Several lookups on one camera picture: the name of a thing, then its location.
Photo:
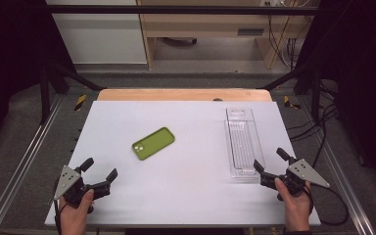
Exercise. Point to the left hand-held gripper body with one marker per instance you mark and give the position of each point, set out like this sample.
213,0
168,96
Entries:
73,189

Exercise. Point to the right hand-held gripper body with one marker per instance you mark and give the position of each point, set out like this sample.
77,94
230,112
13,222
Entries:
302,171

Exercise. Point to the clear plastic box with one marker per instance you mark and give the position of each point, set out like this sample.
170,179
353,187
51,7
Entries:
243,143

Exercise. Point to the green phone case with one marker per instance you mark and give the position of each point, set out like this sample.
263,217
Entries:
155,143

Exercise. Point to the person's left hand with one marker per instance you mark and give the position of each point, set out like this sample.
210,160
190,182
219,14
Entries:
75,218

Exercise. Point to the person's right hand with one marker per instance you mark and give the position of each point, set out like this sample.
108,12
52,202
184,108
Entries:
297,210

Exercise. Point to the yellow black tape strip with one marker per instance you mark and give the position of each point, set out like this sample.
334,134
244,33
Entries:
289,102
80,102

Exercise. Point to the black metal stand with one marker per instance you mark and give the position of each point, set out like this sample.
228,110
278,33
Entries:
45,94
315,91

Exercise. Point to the black curtain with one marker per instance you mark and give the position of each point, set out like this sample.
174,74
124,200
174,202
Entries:
362,65
9,58

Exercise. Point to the grey desk label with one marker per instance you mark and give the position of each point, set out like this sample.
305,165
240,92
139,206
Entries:
250,32

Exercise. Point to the white cabinet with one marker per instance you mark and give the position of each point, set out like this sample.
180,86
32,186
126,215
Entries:
101,36

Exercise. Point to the office chair base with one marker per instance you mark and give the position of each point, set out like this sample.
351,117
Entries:
182,40

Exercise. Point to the wooden desk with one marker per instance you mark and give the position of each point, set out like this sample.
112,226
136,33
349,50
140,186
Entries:
202,24

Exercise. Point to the aluminium rail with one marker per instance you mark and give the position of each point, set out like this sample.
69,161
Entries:
342,176
19,169

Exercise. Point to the black frame bar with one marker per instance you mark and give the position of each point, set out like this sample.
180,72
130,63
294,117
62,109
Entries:
176,9

